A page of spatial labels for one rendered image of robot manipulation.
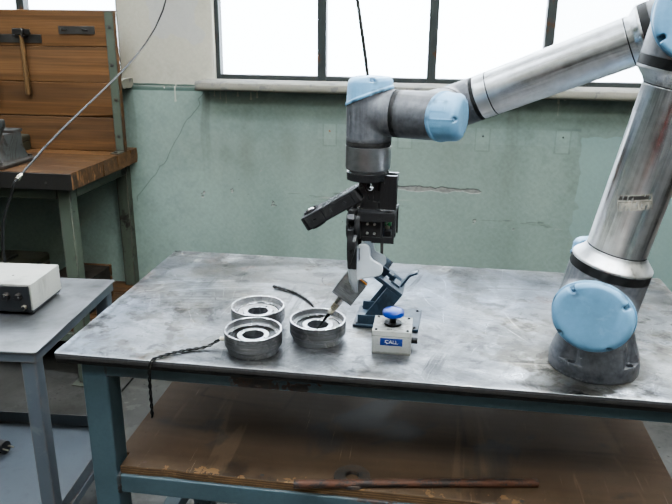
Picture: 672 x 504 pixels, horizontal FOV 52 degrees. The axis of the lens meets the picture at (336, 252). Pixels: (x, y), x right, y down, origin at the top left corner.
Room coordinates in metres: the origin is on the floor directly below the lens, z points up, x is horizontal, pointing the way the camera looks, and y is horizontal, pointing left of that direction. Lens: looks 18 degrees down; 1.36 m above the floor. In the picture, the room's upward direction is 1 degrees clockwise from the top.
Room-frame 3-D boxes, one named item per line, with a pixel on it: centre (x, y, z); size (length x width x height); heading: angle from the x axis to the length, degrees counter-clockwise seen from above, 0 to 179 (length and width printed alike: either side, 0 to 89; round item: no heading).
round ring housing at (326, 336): (1.18, 0.03, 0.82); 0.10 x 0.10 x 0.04
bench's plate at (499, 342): (1.32, -0.13, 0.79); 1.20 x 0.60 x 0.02; 82
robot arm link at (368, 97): (1.13, -0.05, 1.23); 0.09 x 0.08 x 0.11; 65
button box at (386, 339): (1.15, -0.11, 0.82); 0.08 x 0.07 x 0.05; 82
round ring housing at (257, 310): (1.24, 0.15, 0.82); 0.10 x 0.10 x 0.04
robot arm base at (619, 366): (1.09, -0.45, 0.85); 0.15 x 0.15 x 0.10
